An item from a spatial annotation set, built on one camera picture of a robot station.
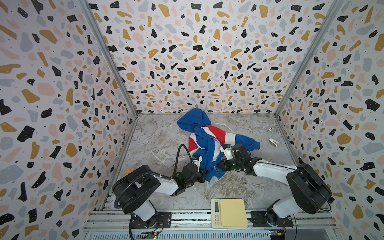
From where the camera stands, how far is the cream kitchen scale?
2.38 ft

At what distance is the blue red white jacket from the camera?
89cm

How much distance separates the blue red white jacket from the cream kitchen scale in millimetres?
142
